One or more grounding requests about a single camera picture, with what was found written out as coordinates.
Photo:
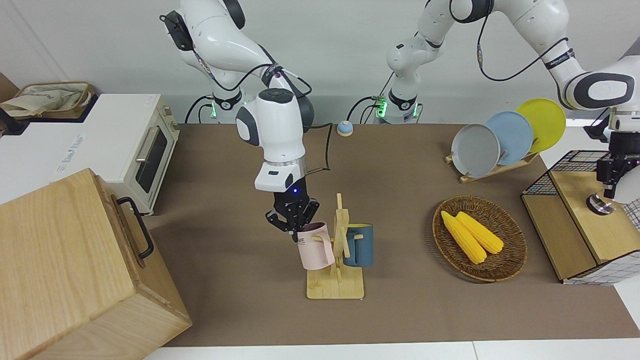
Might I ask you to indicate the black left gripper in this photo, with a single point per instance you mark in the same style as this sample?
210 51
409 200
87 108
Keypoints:
625 155

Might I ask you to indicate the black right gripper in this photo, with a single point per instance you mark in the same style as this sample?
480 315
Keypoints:
292 205

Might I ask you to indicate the clear drinking glass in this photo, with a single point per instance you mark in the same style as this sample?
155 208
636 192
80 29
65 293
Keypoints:
600 207

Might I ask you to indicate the pink mug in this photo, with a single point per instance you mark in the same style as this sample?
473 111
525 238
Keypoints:
315 255

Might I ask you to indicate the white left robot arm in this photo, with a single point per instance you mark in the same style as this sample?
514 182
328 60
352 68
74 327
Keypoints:
537 25

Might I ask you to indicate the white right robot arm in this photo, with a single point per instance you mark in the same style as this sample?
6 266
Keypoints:
277 135

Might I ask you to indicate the dark blue mug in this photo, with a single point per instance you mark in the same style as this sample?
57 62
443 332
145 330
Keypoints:
362 247

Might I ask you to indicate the wooden mug tree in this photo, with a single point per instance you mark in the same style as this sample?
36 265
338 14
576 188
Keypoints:
332 287

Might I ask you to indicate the yellow plate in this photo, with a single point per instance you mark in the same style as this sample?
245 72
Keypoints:
545 120

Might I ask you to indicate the light blue plate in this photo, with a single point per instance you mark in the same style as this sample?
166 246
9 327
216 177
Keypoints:
515 135

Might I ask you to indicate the brown wicker basket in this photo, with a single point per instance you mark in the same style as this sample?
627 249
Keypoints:
505 265

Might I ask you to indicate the yellow corn cob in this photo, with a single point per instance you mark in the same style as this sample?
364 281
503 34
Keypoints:
482 234
465 240

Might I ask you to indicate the brown table mat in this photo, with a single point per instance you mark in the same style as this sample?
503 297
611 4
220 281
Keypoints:
400 310

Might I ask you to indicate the grey plate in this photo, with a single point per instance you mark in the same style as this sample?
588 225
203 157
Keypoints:
475 150

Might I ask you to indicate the wooden plate rack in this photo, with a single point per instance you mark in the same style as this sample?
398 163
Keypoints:
467 177

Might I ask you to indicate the cream toaster oven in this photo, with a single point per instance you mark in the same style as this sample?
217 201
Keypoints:
115 140

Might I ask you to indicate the wooden cabinet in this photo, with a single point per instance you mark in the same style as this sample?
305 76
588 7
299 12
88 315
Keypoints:
65 280

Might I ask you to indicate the beige cloth bag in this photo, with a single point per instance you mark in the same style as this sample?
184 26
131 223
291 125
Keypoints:
45 100

